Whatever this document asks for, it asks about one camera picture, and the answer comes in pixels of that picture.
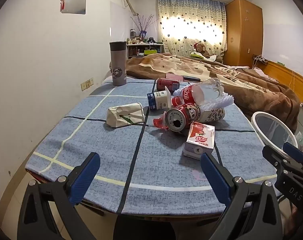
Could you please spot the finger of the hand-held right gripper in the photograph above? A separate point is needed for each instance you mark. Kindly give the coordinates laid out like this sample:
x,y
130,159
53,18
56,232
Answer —
x,y
294,152
272,155

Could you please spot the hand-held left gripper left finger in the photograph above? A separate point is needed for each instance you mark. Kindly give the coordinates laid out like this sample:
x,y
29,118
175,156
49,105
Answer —
x,y
84,177

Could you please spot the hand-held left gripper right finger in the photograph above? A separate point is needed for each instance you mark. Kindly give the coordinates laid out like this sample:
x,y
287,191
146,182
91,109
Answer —
x,y
215,177

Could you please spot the white trash bin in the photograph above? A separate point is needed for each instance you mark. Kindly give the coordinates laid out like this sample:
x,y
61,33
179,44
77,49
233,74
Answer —
x,y
271,130

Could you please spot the pink and white milk carton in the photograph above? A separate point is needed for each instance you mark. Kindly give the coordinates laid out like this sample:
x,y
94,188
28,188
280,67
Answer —
x,y
199,142

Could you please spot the printed paper cup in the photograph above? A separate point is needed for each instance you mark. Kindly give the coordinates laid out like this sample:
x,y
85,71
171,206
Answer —
x,y
214,115

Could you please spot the red cartoon soda can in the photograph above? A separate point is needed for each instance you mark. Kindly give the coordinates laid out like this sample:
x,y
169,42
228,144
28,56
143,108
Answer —
x,y
181,117

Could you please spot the clear plastic bottle red label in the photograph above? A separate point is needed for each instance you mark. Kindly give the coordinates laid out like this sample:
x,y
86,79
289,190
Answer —
x,y
204,92

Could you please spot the plain red soda can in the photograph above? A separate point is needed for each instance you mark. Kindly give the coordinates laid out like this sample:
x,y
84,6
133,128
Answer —
x,y
166,83

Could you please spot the blue plaid tablecloth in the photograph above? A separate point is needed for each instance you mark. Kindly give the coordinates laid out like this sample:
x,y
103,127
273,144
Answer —
x,y
104,155

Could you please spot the brown patterned blanket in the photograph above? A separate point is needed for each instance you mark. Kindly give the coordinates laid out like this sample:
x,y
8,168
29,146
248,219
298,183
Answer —
x,y
254,87

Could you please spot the pink pillow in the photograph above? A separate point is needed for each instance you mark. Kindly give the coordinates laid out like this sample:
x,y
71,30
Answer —
x,y
264,74

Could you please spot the wooden bed headboard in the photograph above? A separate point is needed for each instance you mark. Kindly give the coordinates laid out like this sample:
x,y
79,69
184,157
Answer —
x,y
279,72

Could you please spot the small green item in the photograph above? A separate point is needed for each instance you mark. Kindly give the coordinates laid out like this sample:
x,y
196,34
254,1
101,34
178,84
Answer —
x,y
280,63

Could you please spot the power strip with plugs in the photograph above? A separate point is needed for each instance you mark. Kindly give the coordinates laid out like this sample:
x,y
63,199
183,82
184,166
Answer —
x,y
261,59

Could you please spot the dark phone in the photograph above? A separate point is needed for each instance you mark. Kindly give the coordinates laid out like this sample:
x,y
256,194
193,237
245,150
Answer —
x,y
191,78

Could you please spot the red booklet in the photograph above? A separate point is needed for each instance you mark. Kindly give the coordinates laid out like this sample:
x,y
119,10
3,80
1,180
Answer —
x,y
174,77

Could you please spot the grey thermos tumbler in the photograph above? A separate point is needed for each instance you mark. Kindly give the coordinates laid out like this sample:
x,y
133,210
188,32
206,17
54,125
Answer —
x,y
119,65

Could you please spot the green tray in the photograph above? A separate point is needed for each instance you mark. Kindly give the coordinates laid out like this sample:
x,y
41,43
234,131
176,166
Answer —
x,y
195,54

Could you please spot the brown teddy bear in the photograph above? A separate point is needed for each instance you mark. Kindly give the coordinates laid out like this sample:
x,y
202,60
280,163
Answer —
x,y
201,48

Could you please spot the wooden wardrobe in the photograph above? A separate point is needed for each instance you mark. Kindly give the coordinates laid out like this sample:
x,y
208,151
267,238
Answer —
x,y
241,30

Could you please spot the cluster of small bottles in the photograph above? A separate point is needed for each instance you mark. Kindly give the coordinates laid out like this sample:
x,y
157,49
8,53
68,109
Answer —
x,y
136,38

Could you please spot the blue vase with branches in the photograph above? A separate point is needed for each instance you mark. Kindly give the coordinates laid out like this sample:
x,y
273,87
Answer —
x,y
143,34

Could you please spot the heart print curtain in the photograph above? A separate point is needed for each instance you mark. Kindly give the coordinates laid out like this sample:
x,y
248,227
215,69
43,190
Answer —
x,y
191,17

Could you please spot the wrapped air conditioner pipe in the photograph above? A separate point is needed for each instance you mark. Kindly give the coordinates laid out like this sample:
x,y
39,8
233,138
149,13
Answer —
x,y
128,2

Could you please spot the wall socket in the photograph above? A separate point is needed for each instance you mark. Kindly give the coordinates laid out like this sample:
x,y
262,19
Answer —
x,y
86,84

